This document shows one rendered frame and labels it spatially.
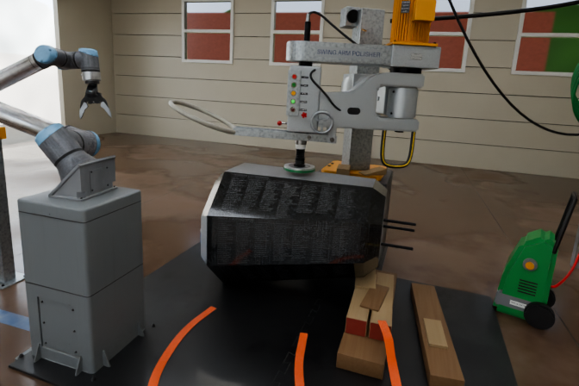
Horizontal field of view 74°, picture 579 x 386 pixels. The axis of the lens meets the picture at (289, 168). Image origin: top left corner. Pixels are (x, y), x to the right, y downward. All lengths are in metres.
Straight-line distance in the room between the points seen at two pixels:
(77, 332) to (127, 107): 9.15
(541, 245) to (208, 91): 8.10
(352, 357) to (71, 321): 1.40
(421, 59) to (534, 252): 1.42
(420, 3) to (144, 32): 8.79
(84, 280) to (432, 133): 7.44
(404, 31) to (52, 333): 2.57
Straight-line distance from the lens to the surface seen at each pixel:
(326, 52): 2.52
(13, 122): 2.55
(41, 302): 2.35
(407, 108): 2.64
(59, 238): 2.10
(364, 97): 2.56
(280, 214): 2.41
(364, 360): 2.21
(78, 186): 2.07
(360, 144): 3.24
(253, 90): 9.19
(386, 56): 2.58
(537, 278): 3.01
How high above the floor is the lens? 1.43
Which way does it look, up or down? 12 degrees down
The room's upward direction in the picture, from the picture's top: 3 degrees clockwise
